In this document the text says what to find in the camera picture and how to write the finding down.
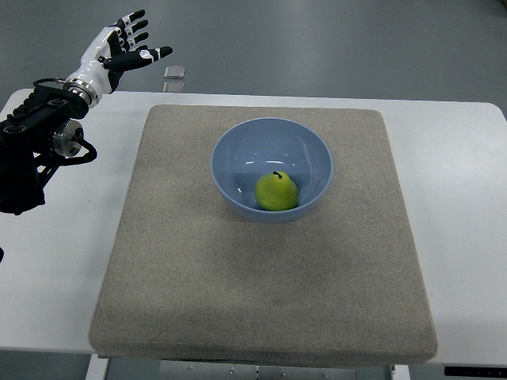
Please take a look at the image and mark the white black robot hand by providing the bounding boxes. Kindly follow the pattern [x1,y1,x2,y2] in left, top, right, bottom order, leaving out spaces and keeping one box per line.
[63,9,173,108]

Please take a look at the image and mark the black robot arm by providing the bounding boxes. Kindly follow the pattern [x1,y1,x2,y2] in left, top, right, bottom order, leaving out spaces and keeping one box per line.
[1,78,97,215]

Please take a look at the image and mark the blue bowl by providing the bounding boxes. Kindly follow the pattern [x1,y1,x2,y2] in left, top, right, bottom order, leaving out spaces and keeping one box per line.
[210,117,334,224]

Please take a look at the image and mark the metal table frame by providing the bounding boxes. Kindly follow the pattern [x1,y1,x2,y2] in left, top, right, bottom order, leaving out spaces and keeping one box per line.
[86,355,411,379]

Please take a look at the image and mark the grey fabric mat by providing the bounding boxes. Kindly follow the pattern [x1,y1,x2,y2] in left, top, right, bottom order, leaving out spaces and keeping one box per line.
[89,105,437,367]

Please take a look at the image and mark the metal floor plate near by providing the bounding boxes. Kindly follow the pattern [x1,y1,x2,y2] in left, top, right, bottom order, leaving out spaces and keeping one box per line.
[162,81,185,93]

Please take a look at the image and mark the green pear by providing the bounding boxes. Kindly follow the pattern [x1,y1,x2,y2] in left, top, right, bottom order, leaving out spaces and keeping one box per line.
[254,170,299,211]

